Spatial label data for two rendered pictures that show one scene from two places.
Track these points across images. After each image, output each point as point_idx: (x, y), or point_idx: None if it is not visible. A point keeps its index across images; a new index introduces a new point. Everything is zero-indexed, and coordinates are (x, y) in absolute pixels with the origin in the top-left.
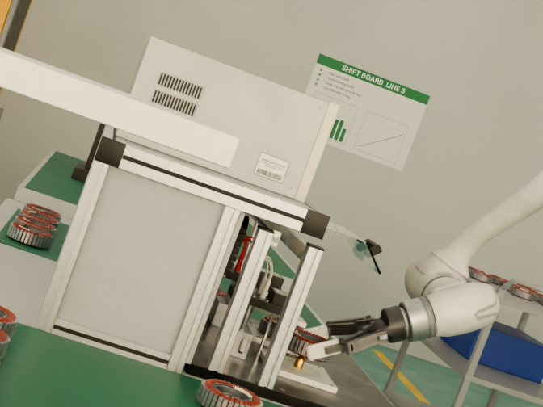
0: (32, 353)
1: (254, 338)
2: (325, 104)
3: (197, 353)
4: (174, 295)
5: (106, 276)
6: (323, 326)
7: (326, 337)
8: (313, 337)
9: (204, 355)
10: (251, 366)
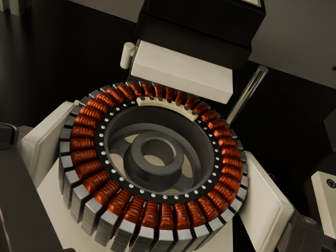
0: None
1: (315, 175)
2: None
3: (90, 18)
4: None
5: None
6: (274, 199)
7: (257, 245)
8: (205, 175)
9: (86, 23)
10: (91, 86)
